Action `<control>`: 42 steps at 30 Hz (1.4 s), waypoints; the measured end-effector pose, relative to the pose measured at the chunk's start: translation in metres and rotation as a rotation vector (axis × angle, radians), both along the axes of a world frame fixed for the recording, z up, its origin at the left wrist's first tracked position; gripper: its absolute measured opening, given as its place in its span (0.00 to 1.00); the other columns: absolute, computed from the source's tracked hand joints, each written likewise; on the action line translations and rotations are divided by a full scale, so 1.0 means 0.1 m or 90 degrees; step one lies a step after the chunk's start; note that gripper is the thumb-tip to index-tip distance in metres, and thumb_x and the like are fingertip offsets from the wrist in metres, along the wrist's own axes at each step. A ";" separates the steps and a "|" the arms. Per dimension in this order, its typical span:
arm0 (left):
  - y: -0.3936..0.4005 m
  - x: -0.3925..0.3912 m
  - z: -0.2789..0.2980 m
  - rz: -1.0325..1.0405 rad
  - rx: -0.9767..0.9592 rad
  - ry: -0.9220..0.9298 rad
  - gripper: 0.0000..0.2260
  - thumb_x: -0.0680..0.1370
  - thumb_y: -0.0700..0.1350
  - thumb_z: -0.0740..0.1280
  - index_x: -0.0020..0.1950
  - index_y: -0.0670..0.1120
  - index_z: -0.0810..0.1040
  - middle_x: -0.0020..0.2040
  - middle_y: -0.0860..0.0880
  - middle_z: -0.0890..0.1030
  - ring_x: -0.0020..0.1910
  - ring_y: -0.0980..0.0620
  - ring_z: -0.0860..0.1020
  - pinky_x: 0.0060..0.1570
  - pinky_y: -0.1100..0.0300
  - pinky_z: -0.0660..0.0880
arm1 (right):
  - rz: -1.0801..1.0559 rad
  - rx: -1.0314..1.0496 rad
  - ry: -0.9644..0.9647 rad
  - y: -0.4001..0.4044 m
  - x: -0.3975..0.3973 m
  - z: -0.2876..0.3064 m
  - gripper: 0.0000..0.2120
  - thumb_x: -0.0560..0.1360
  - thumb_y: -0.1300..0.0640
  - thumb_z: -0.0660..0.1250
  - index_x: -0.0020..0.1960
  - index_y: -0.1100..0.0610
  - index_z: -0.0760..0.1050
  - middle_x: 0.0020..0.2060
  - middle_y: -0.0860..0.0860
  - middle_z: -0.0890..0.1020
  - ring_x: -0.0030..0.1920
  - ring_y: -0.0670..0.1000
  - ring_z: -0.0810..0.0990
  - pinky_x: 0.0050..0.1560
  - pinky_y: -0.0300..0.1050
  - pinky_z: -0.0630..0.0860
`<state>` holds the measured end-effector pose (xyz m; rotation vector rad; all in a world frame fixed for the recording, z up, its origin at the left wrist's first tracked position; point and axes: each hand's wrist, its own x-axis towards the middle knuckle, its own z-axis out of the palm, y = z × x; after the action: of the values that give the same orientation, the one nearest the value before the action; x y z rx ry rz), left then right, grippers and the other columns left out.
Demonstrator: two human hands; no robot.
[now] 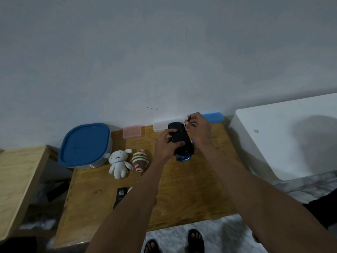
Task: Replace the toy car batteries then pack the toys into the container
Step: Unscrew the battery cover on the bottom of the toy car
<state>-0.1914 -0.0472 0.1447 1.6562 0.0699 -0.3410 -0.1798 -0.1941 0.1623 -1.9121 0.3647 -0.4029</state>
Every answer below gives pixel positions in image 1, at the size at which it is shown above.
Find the person's left hand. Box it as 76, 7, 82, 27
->
153, 128, 182, 166

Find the person's right hand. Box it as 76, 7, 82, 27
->
184, 112, 213, 149

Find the small black screwdriver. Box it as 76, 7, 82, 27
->
180, 116, 192, 132

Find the blue toy car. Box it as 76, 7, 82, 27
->
167, 122, 195, 163

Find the blue plastic case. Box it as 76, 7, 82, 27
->
199, 112, 224, 124

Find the translucent white plastic case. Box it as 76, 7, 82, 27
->
152, 118, 190, 133

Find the brown striped plush pig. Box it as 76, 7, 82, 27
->
131, 149, 150, 174

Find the small pink plastic case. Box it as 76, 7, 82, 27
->
123, 125, 143, 140

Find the white plush dog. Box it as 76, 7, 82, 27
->
108, 148, 133, 180

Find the blue lidded plastic container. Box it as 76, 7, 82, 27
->
57, 123, 113, 170

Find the person's left forearm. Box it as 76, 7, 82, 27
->
85, 155, 174, 253

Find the person's right forearm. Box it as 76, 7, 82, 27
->
197, 143, 337, 253

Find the person's right black sandal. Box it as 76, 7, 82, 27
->
187, 229, 205, 253

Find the person's black sandal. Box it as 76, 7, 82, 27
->
144, 239, 161, 253
187, 229, 205, 253

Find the person's left black sandal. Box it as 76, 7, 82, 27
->
144, 239, 161, 253

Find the black remote control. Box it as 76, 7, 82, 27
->
113, 187, 129, 210

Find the white cabinet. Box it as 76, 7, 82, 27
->
228, 92, 337, 186

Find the black object under side table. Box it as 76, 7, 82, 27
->
47, 181, 70, 202

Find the black stand base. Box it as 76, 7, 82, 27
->
303, 187, 337, 229

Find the light wooden side table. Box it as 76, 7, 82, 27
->
0, 145, 51, 241

